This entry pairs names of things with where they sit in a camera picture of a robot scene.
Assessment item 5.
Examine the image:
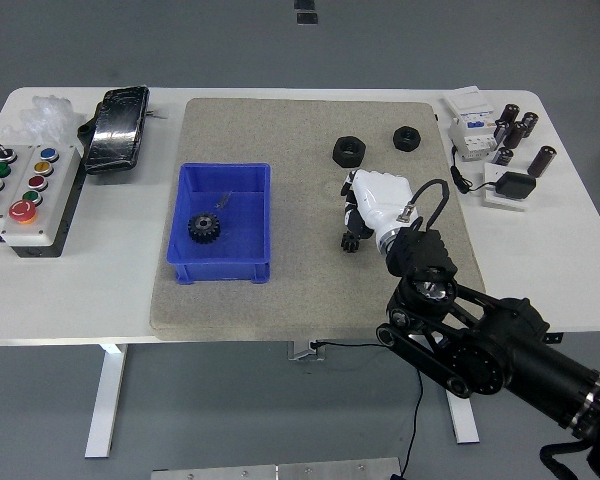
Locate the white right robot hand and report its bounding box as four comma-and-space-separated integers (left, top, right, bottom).
340, 168, 424, 251

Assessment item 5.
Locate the small black gear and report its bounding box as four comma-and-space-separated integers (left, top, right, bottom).
339, 230, 364, 255

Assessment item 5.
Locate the large black gear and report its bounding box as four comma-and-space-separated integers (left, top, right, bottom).
186, 212, 224, 246

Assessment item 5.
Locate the large black hex nut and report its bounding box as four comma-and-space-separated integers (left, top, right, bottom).
331, 134, 365, 169

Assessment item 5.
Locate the small black hex nut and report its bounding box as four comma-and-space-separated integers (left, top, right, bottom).
392, 125, 422, 151

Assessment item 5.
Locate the blue plastic box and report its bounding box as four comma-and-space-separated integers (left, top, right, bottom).
165, 162, 273, 286

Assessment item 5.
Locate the grey emergency-stop control box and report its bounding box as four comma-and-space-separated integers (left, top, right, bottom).
0, 144, 84, 260

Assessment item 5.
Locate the white square plate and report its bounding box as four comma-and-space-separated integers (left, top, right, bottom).
481, 160, 527, 212

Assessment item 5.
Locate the white circuit breaker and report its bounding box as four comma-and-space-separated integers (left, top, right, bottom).
440, 85, 500, 162

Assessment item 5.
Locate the grey-brown mat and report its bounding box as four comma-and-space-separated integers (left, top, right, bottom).
148, 97, 486, 344

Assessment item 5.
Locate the black flat adapter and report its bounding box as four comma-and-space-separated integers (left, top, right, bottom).
494, 171, 538, 202

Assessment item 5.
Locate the white table leg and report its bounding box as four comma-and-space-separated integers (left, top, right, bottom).
83, 343, 129, 459
444, 389, 480, 445

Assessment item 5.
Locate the black plastic-wrapped device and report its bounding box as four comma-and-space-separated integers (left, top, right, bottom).
77, 85, 151, 176

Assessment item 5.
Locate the silver metal plate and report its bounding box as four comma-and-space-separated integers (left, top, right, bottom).
150, 456, 401, 480

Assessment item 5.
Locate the crumpled clear plastic bag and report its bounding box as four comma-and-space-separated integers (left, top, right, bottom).
0, 93, 87, 147

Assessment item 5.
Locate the black adapter cord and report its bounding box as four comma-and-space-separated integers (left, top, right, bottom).
449, 144, 501, 195

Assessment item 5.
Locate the grey under-table bracket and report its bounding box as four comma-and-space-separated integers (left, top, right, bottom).
287, 340, 327, 362

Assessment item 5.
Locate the thin black floor cable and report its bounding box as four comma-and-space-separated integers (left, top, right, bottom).
312, 341, 425, 476

